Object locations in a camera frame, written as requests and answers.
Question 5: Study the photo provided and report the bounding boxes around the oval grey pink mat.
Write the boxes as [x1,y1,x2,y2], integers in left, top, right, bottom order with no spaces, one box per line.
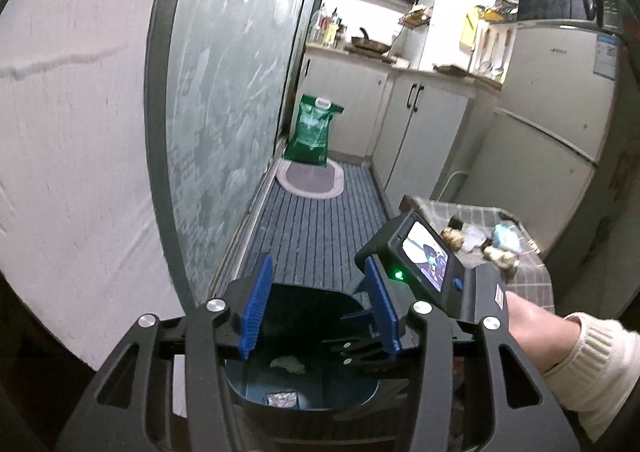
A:
[276,159,345,201]

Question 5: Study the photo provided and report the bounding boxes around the silver foil wrapper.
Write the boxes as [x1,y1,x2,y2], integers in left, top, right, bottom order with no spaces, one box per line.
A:
[265,391,299,410]

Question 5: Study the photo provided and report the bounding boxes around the green rice bag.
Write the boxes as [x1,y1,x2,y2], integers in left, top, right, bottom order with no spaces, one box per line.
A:
[283,94,344,167]

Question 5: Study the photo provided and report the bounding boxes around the right hand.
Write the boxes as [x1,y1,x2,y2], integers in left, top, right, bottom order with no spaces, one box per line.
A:
[506,291,582,374]

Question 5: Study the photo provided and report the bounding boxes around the camera screen box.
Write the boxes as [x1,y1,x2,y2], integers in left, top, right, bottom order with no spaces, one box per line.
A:
[355,209,464,319]

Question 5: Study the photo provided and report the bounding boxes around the brown nut shell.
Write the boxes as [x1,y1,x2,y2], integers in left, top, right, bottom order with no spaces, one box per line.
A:
[440,227,464,251]
[483,246,520,270]

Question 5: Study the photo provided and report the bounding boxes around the grey checkered tablecloth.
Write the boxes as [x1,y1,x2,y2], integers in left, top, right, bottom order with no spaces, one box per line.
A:
[399,196,554,312]

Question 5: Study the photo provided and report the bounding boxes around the white refrigerator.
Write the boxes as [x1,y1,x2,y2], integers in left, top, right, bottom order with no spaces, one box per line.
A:
[437,20,622,255]

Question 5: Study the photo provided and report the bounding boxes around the cream knit sleeve forearm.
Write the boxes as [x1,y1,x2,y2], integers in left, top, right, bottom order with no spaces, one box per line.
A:
[544,312,639,442]

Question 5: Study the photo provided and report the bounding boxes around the white tissue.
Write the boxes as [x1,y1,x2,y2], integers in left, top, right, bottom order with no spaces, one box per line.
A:
[269,356,306,375]

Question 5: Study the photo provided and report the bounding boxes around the black trash bin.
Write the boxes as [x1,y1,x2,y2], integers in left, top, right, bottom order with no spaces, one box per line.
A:
[226,283,409,417]

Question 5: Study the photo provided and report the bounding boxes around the frosted sliding glass door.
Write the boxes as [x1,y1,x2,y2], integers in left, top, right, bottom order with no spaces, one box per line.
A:
[144,0,315,309]

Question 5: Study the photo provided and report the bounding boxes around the white kitchen cabinet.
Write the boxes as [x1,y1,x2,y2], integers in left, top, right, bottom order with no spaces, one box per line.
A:
[296,45,500,207]

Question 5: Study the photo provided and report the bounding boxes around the frying pan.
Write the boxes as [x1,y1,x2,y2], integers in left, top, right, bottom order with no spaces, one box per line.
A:
[350,27,390,55]

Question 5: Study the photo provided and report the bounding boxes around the striped blue floor mat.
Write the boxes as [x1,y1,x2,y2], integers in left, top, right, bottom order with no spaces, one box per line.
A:
[241,164,388,294]

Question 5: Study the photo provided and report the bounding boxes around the blue tissue pack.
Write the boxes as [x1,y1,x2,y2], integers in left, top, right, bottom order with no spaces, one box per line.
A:
[491,223,522,253]

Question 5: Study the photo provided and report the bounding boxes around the condiment bottles group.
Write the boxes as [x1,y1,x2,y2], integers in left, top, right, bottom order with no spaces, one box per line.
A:
[306,4,346,48]

